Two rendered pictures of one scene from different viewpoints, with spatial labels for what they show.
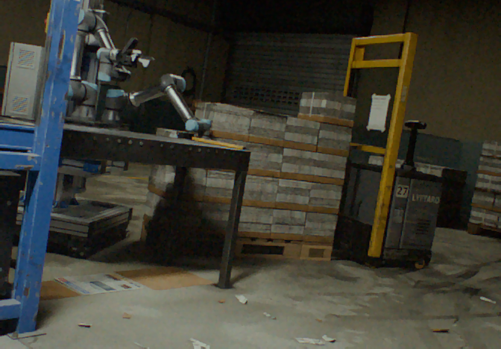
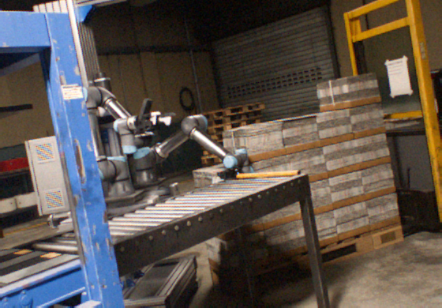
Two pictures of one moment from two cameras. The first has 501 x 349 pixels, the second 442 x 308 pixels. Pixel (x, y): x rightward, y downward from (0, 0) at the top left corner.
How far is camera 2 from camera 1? 0.93 m
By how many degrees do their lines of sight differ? 4
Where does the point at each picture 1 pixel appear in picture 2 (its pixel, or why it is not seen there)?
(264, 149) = (304, 155)
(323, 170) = (368, 154)
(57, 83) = (90, 206)
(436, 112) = not seen: hidden behind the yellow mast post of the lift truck
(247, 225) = not seen: hidden behind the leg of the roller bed
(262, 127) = (294, 135)
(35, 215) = not seen: outside the picture
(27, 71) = (50, 165)
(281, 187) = (333, 186)
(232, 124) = (265, 144)
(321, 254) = (393, 237)
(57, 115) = (103, 246)
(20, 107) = (55, 201)
